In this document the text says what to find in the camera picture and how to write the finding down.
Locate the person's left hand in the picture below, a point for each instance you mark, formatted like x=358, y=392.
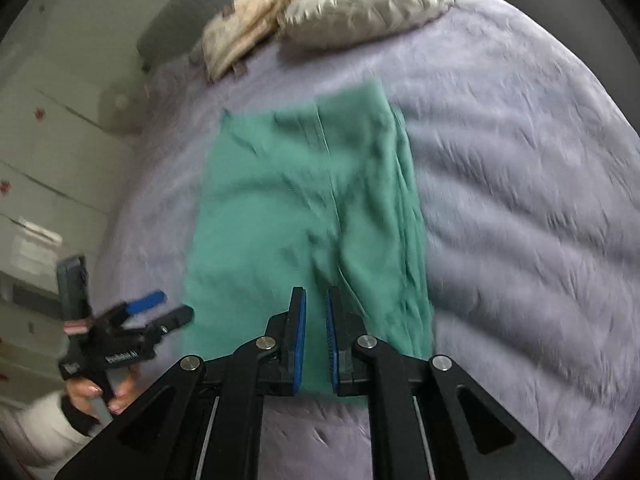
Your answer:
x=80, y=390

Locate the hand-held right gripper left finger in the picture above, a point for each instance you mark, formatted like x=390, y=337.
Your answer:
x=300, y=341

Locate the beige patterned pillow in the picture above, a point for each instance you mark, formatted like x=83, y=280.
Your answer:
x=240, y=30

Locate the grey padded headboard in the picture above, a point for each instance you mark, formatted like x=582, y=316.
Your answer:
x=165, y=35

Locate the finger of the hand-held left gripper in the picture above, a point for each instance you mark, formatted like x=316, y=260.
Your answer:
x=175, y=317
x=145, y=301

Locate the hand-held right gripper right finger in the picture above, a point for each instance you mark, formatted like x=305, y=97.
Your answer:
x=331, y=341

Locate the person's left forearm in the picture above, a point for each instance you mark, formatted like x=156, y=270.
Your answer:
x=40, y=435

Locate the white textured pillow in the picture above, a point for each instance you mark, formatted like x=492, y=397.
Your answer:
x=365, y=5

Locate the white cabinet with red stickers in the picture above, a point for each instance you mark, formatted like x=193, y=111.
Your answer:
x=40, y=170

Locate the green garment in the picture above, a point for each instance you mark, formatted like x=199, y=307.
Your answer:
x=280, y=210

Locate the lavender fuzzy blanket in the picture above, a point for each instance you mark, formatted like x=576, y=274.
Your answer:
x=525, y=210

